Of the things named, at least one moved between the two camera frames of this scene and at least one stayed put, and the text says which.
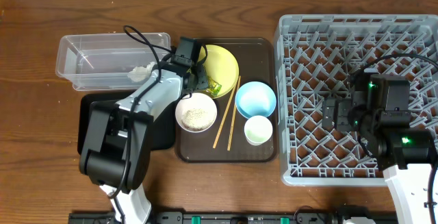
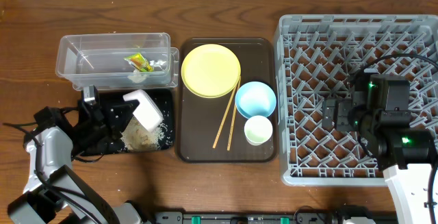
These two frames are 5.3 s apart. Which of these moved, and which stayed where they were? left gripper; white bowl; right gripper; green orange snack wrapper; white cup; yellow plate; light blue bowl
Moved: green orange snack wrapper; left gripper; white bowl
Stayed: white cup; light blue bowl; yellow plate; right gripper
